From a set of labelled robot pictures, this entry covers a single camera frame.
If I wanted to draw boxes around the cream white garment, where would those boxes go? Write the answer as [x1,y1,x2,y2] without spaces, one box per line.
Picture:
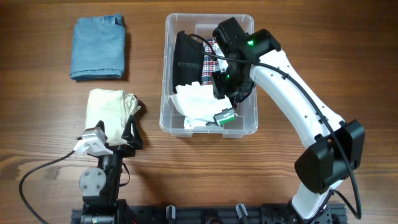
[85,88,141,146]

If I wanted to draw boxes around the red plaid shirt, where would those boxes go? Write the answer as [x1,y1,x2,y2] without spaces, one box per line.
[201,39,220,85]

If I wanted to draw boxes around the white printed t-shirt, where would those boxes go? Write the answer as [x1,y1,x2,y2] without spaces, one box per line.
[171,82,237,129]

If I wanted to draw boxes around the black garment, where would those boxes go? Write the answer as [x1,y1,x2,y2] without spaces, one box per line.
[172,30,204,93]

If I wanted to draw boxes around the blue denim jeans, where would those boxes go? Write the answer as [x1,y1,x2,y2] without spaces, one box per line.
[70,14,126,81]

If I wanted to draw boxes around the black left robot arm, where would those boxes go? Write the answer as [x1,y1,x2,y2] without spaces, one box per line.
[71,115,143,224]

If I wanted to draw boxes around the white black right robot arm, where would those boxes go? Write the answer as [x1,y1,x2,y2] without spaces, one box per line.
[213,27,365,223]

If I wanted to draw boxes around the clear plastic storage container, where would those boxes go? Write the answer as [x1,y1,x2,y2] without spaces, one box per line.
[159,13,259,138]

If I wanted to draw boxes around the black left camera cable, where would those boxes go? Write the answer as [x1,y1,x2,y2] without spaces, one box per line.
[19,150,76,224]

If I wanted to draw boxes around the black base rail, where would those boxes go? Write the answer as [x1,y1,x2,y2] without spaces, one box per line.
[70,203,346,224]

